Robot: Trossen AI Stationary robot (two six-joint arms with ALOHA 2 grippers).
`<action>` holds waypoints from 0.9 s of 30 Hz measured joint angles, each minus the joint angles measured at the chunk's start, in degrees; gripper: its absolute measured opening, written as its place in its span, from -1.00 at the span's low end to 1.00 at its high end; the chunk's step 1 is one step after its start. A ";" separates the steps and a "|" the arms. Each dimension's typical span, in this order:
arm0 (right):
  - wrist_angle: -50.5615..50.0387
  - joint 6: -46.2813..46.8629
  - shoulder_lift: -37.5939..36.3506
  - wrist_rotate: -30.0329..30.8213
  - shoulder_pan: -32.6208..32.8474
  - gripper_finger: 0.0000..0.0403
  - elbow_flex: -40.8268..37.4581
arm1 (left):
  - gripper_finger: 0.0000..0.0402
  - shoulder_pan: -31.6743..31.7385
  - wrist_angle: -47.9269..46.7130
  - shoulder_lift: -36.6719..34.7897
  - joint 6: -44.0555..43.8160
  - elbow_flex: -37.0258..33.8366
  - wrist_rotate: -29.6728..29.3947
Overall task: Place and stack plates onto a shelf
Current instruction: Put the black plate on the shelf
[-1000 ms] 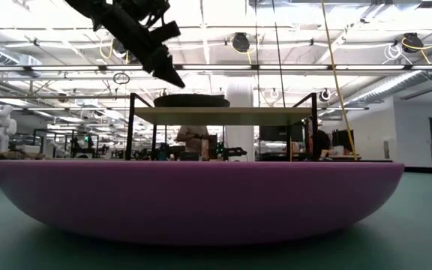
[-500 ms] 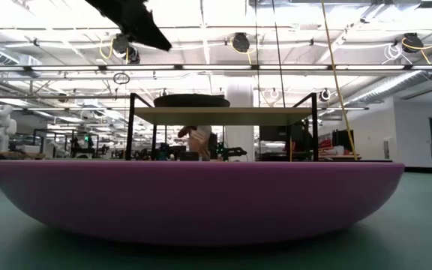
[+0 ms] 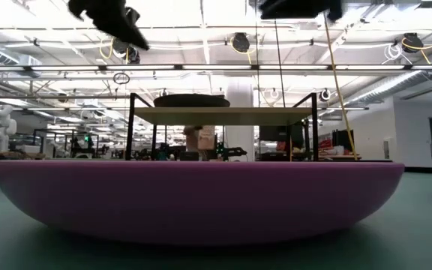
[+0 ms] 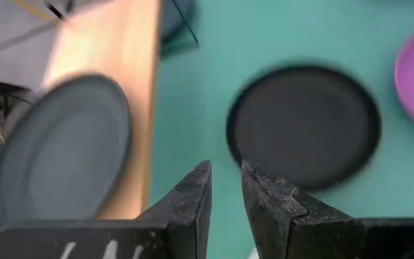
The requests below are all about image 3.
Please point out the black monitor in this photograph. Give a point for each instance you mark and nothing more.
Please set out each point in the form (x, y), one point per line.
(272, 133)

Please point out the black frame workstation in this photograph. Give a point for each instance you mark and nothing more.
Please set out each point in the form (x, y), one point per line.
(83, 152)

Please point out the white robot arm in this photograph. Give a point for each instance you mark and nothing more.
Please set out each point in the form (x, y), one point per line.
(0, 127)

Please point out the white shelf with black frame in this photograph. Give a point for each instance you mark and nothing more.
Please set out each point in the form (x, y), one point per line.
(219, 116)

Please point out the background black robot arm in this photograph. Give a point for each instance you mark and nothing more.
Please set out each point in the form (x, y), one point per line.
(234, 152)

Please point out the large purple bowl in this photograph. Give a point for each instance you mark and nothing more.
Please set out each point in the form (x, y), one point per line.
(201, 202)

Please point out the white pillar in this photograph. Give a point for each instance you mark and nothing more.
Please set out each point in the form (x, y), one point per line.
(240, 142)

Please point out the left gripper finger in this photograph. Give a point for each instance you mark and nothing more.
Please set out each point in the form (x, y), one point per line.
(126, 33)

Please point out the cardboard box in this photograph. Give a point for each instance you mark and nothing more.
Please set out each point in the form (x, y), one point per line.
(205, 140)

